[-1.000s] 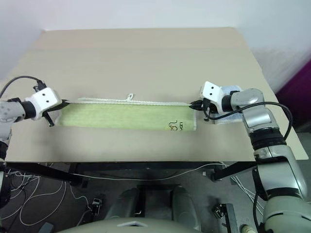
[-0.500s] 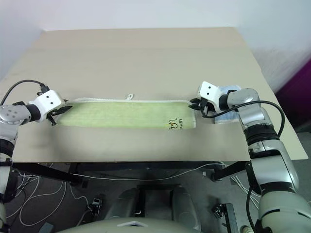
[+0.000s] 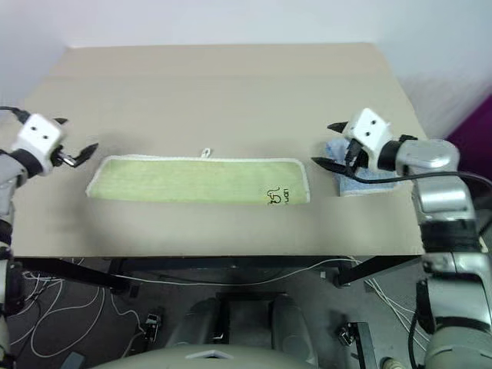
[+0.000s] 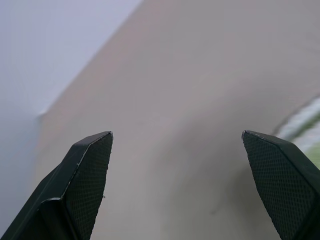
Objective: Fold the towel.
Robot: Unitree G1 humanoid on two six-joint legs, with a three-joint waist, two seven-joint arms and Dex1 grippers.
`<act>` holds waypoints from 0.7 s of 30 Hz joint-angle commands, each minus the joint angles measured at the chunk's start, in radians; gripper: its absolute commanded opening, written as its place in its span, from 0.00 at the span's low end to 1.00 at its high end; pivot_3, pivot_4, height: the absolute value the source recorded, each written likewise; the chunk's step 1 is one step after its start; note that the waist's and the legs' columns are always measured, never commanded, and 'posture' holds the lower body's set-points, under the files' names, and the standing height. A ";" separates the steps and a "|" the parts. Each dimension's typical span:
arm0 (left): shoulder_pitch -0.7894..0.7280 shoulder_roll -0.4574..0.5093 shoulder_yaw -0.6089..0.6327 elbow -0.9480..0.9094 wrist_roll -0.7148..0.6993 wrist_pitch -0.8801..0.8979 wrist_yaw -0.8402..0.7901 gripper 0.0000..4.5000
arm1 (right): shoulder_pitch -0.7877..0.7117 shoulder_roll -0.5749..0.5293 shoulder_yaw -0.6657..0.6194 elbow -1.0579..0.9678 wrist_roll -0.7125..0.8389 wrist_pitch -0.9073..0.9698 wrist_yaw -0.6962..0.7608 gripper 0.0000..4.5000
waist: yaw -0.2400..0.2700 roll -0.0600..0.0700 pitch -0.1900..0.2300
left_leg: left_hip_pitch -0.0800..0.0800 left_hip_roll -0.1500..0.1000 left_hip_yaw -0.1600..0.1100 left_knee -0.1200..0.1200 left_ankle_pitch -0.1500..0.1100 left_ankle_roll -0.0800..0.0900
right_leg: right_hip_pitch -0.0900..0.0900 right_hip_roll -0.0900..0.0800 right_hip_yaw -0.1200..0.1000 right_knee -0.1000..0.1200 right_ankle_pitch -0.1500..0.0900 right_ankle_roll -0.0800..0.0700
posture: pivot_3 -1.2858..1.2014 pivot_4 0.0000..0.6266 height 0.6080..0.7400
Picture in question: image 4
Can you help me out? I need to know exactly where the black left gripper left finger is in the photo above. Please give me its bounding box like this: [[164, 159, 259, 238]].
[[0, 130, 114, 240]]

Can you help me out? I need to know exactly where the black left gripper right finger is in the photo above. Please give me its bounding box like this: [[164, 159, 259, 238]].
[[241, 129, 320, 240]]

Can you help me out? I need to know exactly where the green and white towel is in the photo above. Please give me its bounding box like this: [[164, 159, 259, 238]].
[[272, 94, 320, 173]]

